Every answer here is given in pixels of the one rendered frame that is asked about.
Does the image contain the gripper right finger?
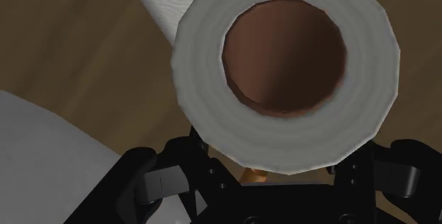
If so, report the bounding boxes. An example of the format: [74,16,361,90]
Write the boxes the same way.
[326,139,442,224]

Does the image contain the white paper towel roll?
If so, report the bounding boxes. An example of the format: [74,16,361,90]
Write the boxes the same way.
[125,0,402,176]

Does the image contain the small orange object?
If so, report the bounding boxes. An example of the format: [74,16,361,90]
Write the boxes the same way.
[239,167,268,184]

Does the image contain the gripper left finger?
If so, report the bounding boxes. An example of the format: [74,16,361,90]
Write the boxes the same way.
[63,125,241,224]

